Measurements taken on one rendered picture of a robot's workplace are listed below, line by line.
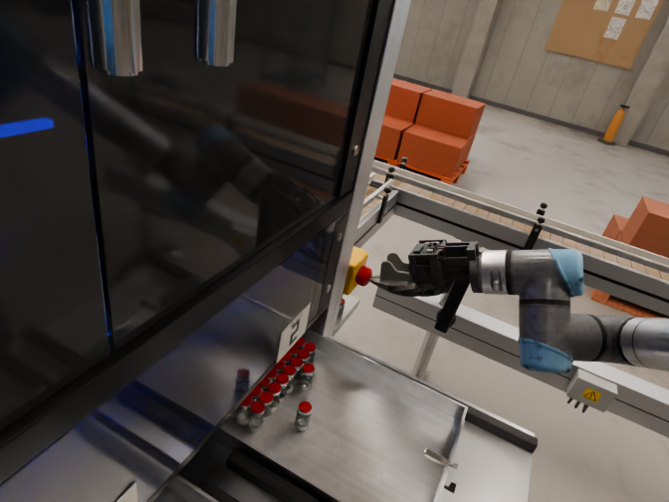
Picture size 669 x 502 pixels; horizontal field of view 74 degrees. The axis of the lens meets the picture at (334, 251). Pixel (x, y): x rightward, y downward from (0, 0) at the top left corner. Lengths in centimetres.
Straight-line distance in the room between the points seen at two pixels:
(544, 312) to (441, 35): 892
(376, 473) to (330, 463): 7
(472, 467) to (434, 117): 403
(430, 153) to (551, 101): 517
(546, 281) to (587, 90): 842
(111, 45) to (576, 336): 71
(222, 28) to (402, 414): 68
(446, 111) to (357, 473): 407
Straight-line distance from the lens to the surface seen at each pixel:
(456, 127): 455
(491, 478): 80
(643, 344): 78
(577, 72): 912
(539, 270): 76
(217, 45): 25
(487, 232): 148
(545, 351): 76
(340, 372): 84
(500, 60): 927
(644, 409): 181
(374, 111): 66
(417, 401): 84
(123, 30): 20
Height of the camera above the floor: 148
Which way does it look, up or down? 31 degrees down
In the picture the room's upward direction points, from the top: 12 degrees clockwise
